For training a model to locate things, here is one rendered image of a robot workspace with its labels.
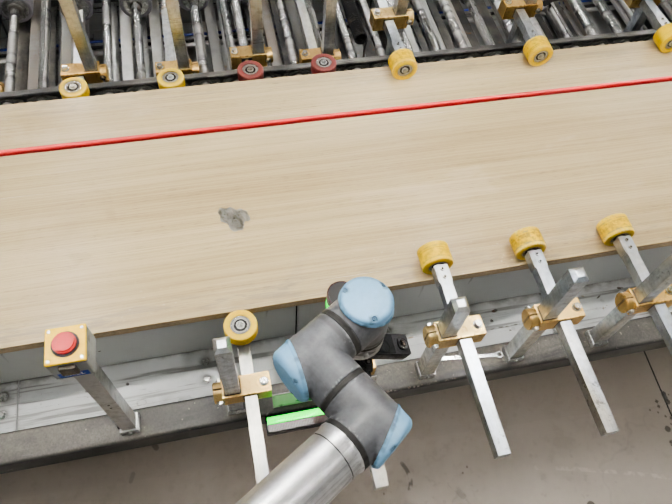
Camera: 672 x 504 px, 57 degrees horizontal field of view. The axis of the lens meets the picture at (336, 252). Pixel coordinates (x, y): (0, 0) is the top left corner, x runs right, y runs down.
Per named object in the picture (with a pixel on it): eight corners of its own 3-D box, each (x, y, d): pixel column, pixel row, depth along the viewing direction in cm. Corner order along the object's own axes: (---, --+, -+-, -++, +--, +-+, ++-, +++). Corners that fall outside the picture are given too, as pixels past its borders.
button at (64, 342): (78, 354, 107) (75, 350, 105) (53, 358, 106) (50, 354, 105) (78, 333, 109) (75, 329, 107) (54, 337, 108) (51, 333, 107)
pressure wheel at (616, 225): (634, 226, 156) (602, 238, 159) (636, 238, 163) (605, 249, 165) (624, 207, 159) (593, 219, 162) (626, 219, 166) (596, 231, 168)
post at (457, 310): (427, 384, 169) (472, 309, 128) (415, 386, 169) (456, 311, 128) (423, 372, 171) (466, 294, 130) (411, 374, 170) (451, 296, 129)
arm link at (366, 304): (323, 296, 97) (368, 260, 101) (320, 328, 108) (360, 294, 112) (365, 337, 94) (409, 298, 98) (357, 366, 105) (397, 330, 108)
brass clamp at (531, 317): (578, 326, 149) (587, 317, 145) (527, 335, 147) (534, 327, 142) (568, 303, 152) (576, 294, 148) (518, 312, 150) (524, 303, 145)
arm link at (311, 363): (315, 403, 89) (374, 349, 94) (263, 348, 93) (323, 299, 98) (313, 421, 97) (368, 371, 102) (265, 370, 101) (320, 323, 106)
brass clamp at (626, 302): (670, 309, 153) (681, 300, 149) (621, 318, 151) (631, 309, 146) (658, 288, 156) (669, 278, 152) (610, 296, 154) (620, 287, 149)
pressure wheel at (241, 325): (265, 337, 155) (263, 318, 145) (247, 363, 151) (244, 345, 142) (239, 322, 157) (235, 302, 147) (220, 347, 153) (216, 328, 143)
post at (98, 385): (140, 432, 151) (89, 368, 112) (120, 436, 150) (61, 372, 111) (139, 414, 153) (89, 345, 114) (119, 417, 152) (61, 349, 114)
